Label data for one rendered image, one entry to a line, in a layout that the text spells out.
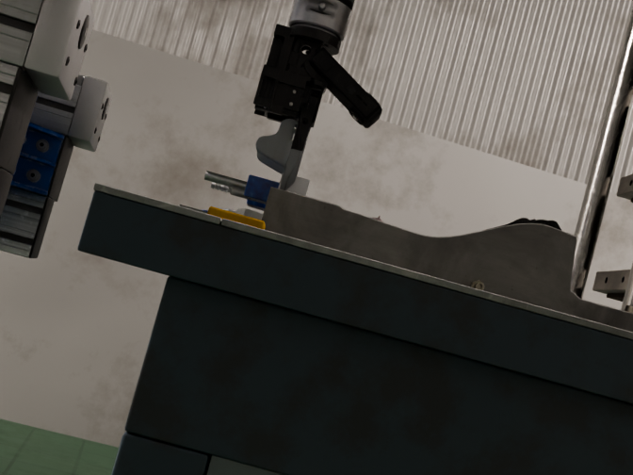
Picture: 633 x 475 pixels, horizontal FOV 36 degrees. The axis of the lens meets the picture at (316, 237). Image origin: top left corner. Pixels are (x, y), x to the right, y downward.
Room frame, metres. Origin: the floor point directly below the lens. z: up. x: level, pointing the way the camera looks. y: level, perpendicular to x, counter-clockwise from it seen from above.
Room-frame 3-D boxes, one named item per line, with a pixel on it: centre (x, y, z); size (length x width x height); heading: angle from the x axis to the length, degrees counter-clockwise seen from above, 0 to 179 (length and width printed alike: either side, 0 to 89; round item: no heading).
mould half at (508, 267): (1.28, -0.18, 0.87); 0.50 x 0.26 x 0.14; 91
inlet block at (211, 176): (1.23, 0.09, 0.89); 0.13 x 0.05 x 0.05; 91
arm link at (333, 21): (1.23, 0.07, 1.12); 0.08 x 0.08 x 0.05
